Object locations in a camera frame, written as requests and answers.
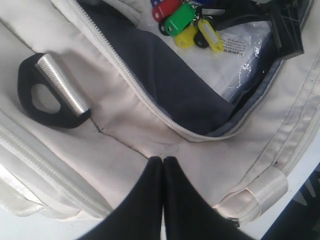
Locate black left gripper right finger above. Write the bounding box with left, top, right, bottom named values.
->
left=162, top=156, right=247, bottom=240

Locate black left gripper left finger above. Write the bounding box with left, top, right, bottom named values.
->
left=80, top=156, right=163, bottom=240

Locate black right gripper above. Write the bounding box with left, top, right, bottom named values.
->
left=214, top=0, right=305, bottom=60

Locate colourful key tag bunch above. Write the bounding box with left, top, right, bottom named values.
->
left=150, top=0, right=224, bottom=53

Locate cream white duffel bag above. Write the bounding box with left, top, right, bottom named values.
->
left=0, top=0, right=320, bottom=224

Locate clear plastic wrapped packet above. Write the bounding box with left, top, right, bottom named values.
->
left=137, top=16, right=271, bottom=102

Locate dark grey folded cloth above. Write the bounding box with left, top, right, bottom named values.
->
left=79, top=0, right=234, bottom=137

